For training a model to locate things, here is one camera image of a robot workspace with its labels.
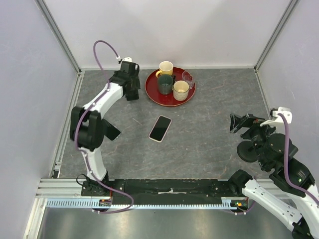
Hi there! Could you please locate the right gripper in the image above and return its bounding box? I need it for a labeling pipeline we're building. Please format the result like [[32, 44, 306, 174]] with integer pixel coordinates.
[[228, 112, 281, 167]]

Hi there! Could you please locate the black phone stand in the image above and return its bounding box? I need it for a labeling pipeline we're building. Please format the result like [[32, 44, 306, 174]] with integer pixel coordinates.
[[125, 79, 141, 101]]

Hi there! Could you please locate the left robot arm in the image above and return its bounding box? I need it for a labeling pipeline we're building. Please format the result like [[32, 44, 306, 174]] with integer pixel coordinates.
[[70, 59, 141, 196]]

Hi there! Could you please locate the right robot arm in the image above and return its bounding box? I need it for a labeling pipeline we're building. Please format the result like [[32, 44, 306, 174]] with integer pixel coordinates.
[[228, 107, 319, 239]]

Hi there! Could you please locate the black round suction base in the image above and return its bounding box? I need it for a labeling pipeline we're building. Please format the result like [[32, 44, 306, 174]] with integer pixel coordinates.
[[237, 141, 257, 163]]

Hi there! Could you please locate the dark green mug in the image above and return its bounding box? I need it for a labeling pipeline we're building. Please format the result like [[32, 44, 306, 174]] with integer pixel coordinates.
[[158, 74, 173, 95]]

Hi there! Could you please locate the yellow mug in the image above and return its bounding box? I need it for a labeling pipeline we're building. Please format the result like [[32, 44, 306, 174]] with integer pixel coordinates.
[[156, 61, 173, 78]]

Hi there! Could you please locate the cream faceted cup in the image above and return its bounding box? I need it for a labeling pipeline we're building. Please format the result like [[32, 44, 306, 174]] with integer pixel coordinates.
[[173, 81, 189, 101]]

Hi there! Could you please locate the white case smartphone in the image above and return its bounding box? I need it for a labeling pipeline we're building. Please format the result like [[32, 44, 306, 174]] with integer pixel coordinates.
[[102, 119, 121, 141]]

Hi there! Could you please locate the clear drinking glass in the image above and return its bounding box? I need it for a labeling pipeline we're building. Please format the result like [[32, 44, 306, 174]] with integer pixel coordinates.
[[182, 71, 194, 90]]

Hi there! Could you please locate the pink case smartphone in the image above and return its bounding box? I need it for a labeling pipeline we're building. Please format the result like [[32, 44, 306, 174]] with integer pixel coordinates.
[[149, 116, 172, 142]]

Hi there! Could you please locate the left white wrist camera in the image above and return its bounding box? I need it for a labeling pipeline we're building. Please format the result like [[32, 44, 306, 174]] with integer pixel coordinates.
[[116, 56, 132, 64]]

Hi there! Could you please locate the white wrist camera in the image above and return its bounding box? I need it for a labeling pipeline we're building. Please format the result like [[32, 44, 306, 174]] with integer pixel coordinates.
[[260, 107, 293, 127], [116, 56, 132, 64]]

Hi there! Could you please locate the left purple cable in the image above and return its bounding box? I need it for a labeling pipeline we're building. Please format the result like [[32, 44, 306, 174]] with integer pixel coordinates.
[[73, 39, 135, 215]]

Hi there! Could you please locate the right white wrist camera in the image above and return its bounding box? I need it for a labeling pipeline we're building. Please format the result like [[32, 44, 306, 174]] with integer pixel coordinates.
[[260, 107, 293, 127]]

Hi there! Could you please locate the grey slotted cable duct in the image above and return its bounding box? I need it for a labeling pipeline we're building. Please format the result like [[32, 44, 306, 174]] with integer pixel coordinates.
[[46, 198, 237, 210]]

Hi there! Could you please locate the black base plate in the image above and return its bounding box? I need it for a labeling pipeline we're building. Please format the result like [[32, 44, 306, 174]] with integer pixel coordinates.
[[81, 178, 259, 205]]

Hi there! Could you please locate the left aluminium frame post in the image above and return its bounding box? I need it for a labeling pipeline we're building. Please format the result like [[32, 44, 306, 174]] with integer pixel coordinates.
[[35, 0, 81, 74]]

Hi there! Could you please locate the aluminium frame post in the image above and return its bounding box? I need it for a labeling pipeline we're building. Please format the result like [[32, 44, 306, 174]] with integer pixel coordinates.
[[254, 0, 300, 73], [35, 0, 81, 74]]

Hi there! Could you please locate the right aluminium frame post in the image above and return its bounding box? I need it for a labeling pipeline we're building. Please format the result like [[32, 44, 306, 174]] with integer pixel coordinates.
[[254, 0, 300, 73]]

